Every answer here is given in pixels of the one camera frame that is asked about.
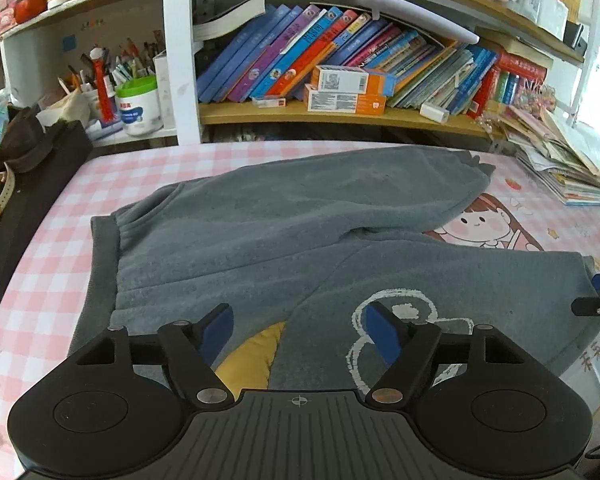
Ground white side shelf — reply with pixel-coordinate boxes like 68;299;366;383
0;0;181;147

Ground dark bag with strap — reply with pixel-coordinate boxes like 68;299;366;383
0;120;95;306

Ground white jar with green lid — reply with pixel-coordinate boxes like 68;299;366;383
116;76;163;137

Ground row of colourful books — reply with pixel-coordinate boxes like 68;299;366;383
196;4;511;117

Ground red and white round doll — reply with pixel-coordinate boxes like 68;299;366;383
14;0;48;24

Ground black stand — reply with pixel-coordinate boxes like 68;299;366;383
562;21;590;57

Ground red pen with figure cap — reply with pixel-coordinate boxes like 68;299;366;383
91;47;117;127

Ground grey pants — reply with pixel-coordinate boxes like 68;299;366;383
67;145;598;397

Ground orange and white box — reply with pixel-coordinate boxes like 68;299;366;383
312;65;397;96
304;85;387;114

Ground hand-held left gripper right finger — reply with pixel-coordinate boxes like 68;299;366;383
365;300;527;407

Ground white charger plug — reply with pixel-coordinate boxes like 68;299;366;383
420;102;451;124

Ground thick white-paged book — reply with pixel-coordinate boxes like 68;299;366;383
192;0;267;44

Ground beige book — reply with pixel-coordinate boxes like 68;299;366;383
475;29;554;69

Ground colourful bead ornaments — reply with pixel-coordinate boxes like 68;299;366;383
517;82;562;119

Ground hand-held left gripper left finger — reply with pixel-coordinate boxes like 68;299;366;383
75;303;236;409

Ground thick red book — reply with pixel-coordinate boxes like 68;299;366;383
495;52;549;84

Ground brown bag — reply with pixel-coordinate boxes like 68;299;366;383
0;105;49;174

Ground pile of booklets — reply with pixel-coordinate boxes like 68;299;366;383
500;105;600;207

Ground wooden bookshelf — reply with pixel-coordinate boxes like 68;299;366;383
162;0;600;147

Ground bunch of pens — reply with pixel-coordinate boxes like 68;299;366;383
57;37;161;93

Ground bead chain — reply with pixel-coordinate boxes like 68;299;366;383
475;112;506;153

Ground pink checked printed table mat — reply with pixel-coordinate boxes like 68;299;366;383
0;139;600;480

